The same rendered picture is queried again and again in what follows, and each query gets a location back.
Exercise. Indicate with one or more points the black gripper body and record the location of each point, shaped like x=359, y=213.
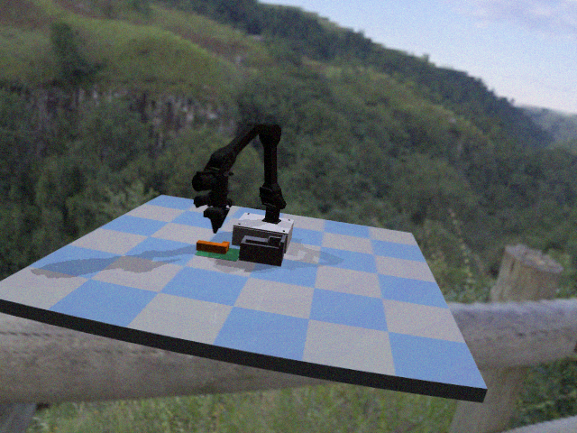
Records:
x=219, y=201

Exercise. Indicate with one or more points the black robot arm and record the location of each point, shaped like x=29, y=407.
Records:
x=224, y=158

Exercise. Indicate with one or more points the orange l-shaped part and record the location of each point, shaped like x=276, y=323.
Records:
x=211, y=247

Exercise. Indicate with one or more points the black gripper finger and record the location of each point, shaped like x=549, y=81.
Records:
x=215, y=223
x=224, y=214

